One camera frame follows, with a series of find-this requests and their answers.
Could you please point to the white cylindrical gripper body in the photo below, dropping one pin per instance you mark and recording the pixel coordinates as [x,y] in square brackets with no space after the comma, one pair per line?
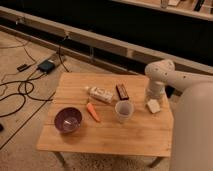
[155,90]

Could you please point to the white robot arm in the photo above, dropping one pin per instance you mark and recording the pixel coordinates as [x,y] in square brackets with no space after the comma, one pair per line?
[192,137]

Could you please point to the purple ceramic bowl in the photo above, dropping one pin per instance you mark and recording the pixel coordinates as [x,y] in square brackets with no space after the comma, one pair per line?
[68,120]

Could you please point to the brown chocolate bar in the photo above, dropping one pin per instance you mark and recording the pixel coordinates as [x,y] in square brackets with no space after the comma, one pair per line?
[122,92]

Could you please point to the translucent plastic cup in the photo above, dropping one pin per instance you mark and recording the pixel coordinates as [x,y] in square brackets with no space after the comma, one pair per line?
[124,110]

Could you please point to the white lying bottle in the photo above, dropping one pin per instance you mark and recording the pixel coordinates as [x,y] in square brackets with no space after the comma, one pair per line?
[100,94]

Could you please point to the wooden table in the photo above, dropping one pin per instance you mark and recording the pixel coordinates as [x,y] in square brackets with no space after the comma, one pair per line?
[144,134]

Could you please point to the orange carrot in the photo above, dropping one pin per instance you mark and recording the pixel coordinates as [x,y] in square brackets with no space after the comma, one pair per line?
[92,111]

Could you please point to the black power adapter box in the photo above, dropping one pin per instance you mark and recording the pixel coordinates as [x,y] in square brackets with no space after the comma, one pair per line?
[46,66]

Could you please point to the small black device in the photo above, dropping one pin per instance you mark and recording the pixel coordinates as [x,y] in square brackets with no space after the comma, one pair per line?
[23,67]

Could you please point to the long wooden shelf rail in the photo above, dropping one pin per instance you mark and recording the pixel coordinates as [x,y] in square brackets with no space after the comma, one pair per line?
[116,46]

